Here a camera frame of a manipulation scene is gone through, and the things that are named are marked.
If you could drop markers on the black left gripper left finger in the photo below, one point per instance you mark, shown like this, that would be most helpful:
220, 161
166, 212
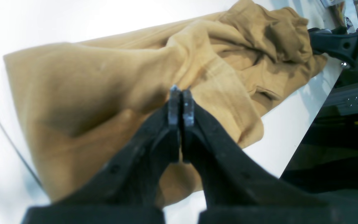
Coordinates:
124, 190

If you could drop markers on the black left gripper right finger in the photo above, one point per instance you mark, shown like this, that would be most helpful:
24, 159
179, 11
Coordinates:
237, 190

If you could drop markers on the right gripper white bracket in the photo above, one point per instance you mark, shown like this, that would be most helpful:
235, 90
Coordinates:
337, 43

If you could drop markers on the tan brown t-shirt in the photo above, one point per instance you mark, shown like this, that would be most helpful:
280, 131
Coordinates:
79, 103

